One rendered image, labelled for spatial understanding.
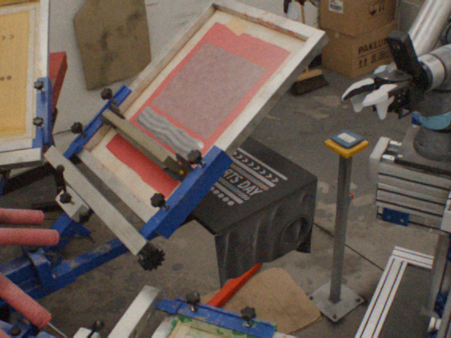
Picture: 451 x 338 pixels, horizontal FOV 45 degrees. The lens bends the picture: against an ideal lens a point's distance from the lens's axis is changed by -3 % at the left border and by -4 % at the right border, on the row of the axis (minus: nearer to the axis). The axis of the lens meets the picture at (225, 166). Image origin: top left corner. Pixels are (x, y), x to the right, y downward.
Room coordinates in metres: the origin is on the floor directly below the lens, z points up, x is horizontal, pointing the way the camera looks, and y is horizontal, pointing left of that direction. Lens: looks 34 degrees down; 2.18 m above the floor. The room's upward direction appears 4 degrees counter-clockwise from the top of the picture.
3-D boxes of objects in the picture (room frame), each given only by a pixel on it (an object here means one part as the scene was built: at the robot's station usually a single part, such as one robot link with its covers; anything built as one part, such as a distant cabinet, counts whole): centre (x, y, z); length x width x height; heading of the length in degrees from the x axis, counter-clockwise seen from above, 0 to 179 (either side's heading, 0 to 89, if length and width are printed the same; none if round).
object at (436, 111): (1.14, -0.50, 1.56); 0.11 x 0.08 x 0.11; 35
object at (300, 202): (1.60, -0.12, 0.79); 0.46 x 0.09 x 0.33; 125
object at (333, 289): (1.94, -0.51, 0.48); 0.22 x 0.22 x 0.96; 35
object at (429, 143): (1.38, -0.65, 1.31); 0.15 x 0.15 x 0.10
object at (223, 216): (1.75, -0.02, 0.95); 0.48 x 0.44 x 0.01; 125
